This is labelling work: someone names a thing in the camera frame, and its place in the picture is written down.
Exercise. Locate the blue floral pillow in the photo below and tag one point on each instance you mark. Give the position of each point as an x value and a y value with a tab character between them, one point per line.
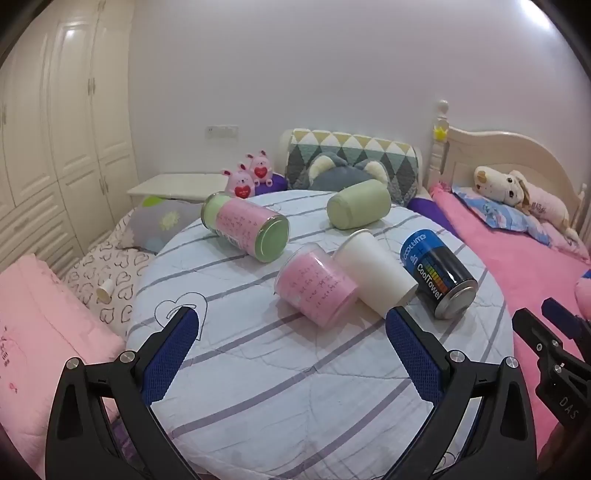
496	213

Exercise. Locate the cream wardrobe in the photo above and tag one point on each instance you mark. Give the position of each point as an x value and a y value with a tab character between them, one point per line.
69	115

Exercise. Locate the white wall socket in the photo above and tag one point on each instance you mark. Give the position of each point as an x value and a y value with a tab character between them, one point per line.
223	131

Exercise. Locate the grey eared plush cushion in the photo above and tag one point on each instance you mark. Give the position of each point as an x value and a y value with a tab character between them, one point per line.
344	175

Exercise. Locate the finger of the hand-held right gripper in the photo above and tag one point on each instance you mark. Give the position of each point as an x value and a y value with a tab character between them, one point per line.
531	328
564	318

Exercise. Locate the striped white tablecloth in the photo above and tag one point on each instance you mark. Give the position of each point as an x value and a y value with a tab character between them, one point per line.
277	392

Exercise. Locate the small white cup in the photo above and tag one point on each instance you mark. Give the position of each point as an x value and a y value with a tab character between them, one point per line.
105	290

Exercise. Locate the green lidded pink can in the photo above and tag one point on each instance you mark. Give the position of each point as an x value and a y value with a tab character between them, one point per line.
244	226

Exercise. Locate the purple cushion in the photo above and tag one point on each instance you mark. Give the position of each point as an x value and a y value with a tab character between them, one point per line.
272	184

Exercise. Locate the grey pillow with green flower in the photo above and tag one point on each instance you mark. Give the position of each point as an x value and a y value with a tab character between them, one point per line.
161	221

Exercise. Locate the cream wooden bed headboard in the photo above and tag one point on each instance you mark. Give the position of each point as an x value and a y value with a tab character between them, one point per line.
466	152

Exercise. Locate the purple cloth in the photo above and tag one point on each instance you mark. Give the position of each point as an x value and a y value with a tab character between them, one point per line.
424	206

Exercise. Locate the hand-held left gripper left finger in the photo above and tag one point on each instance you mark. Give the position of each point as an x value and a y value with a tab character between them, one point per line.
171	354

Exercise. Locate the pink cushion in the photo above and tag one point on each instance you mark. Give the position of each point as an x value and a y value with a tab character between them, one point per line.
584	291

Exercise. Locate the white bedside table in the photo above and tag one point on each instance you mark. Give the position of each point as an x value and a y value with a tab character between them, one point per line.
180	184

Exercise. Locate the cream plush dog toy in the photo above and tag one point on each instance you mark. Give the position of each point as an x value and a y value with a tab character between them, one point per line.
521	194

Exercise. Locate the bright pink blanket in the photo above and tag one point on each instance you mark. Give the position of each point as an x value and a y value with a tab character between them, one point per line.
503	277

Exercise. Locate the pale pink quilt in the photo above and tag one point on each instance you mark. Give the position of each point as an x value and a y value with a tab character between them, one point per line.
37	332

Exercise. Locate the yellow star ornament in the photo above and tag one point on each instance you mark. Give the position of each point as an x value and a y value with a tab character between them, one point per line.
441	133

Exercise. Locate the heart patterned pillow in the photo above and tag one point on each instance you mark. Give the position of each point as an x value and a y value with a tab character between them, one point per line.
101	270

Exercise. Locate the white paper cup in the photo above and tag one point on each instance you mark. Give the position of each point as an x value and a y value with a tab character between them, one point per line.
375	272

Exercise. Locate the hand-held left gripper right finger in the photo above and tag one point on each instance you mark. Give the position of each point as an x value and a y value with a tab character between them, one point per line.
414	355

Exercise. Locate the pink label clear can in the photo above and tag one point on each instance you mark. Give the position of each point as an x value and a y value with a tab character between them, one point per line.
316	284

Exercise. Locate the pink bunny plush toy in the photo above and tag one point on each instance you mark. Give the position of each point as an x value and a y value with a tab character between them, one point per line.
240	183
260	167

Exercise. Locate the triangle patterned cushion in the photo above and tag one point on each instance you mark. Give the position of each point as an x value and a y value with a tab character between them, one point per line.
369	147

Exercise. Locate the pale green cup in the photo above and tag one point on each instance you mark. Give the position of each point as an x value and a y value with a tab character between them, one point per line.
358	205

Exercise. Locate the blue and black can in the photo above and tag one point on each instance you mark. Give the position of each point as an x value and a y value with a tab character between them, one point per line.
438	274

